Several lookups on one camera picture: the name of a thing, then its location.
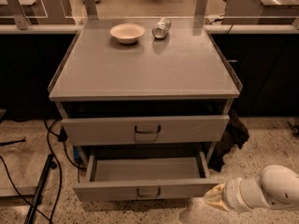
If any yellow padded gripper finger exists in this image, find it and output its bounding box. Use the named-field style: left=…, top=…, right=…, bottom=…
left=204, top=183, right=229, bottom=212

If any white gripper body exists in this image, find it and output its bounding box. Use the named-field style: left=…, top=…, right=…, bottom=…
left=223, top=177, right=261, bottom=213

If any grey drawer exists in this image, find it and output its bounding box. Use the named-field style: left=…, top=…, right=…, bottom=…
left=73, top=154, right=220, bottom=202
left=62, top=115, right=229, bottom=146

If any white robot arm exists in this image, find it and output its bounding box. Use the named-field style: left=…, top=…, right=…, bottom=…
left=204, top=165, right=299, bottom=213

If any grey top drawer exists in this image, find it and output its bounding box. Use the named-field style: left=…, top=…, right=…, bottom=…
left=62, top=115, right=229, bottom=146

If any grey metal drawer cabinet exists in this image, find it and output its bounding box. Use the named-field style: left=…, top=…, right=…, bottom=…
left=47, top=17, right=243, bottom=173

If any black cloth beside cabinet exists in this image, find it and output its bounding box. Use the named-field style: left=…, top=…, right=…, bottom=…
left=208, top=109, right=249, bottom=172

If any black metal bar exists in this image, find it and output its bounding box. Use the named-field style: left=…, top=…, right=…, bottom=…
left=24, top=154, right=54, bottom=224

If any silver crushed can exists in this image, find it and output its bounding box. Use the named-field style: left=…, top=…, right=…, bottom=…
left=152, top=17, right=171, bottom=39

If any white ceramic bowl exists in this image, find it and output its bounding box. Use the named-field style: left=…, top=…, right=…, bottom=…
left=110, top=23, right=145, bottom=44

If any grey background desk right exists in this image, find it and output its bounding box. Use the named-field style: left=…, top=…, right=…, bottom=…
left=222, top=0, right=299, bottom=24

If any grey background desk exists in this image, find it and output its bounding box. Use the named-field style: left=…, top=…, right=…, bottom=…
left=222, top=0, right=299, bottom=24
left=0, top=0, right=75, bottom=24

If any black stick on floor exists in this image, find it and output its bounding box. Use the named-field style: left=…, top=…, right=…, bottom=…
left=0, top=138, right=26, bottom=147

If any grey background desk left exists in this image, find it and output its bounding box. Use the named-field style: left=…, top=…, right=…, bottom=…
left=0, top=0, right=75, bottom=24

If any black floor cable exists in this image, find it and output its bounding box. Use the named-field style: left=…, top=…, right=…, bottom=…
left=0, top=119, right=87, bottom=224

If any right grey bracket post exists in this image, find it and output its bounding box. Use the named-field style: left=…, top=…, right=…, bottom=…
left=194, top=0, right=208, bottom=19

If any grey bracket post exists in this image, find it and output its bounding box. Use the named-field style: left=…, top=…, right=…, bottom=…
left=7, top=0, right=31, bottom=30
left=194, top=0, right=208, bottom=19
left=83, top=0, right=98, bottom=20

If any middle grey bracket post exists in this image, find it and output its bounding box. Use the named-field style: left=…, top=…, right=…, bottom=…
left=83, top=0, right=98, bottom=20

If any left grey bracket post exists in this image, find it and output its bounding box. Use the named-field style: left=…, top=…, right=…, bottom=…
left=7, top=0, right=31, bottom=30

